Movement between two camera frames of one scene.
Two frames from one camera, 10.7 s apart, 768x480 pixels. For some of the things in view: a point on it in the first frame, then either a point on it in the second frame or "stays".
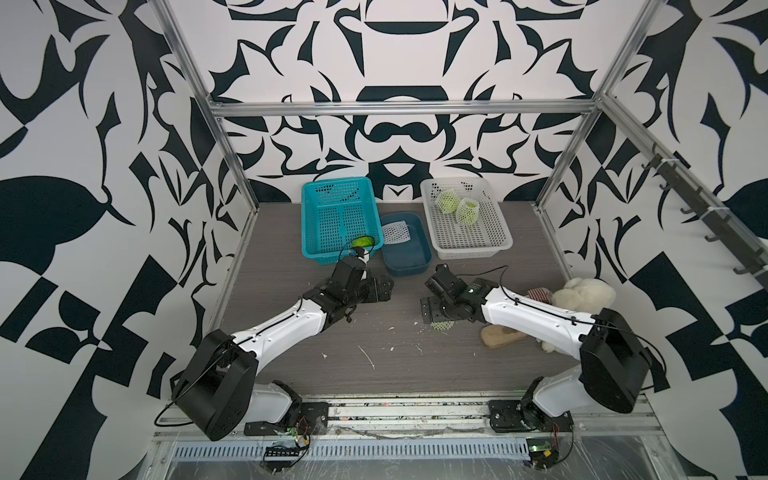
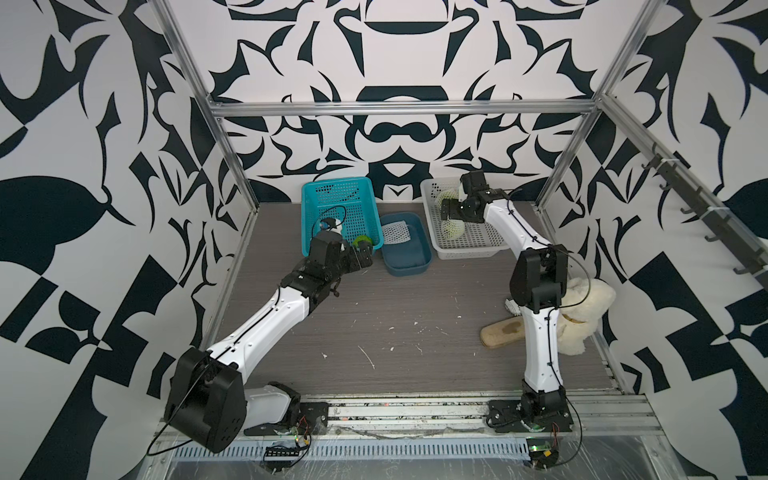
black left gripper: x=373 y=294 → x=353 y=264
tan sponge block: x=495 y=335 stays
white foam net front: x=442 y=326 → x=452 y=229
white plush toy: x=584 y=295 stays
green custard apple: x=363 y=241 stays
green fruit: x=447 y=200 stays
